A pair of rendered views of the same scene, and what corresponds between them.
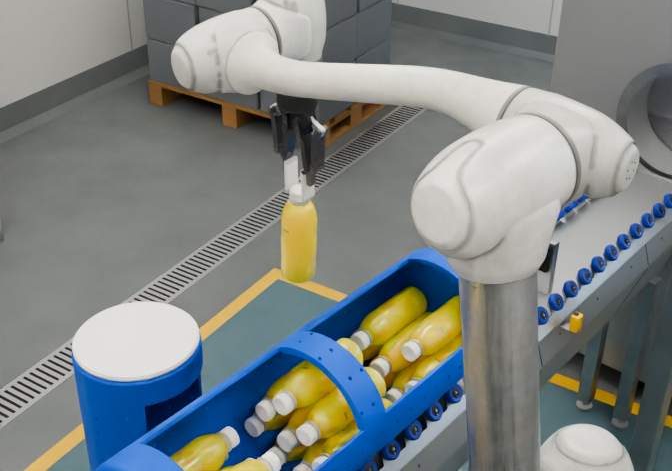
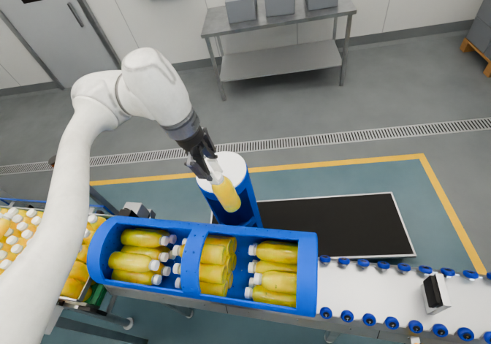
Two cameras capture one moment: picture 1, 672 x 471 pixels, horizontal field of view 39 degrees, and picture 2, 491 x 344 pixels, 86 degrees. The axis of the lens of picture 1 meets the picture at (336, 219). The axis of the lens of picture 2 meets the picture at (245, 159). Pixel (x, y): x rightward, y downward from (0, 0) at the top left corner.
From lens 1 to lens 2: 1.60 m
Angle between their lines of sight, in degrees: 55
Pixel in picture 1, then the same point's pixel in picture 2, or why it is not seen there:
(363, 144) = not seen: outside the picture
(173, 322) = (236, 174)
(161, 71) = (472, 35)
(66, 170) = (390, 67)
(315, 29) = (148, 106)
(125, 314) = (230, 158)
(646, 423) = not seen: outside the picture
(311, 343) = (193, 241)
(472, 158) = not seen: outside the picture
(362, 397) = (186, 282)
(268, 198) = (460, 120)
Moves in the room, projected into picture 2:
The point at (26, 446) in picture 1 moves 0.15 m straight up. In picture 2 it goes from (278, 159) to (277, 150)
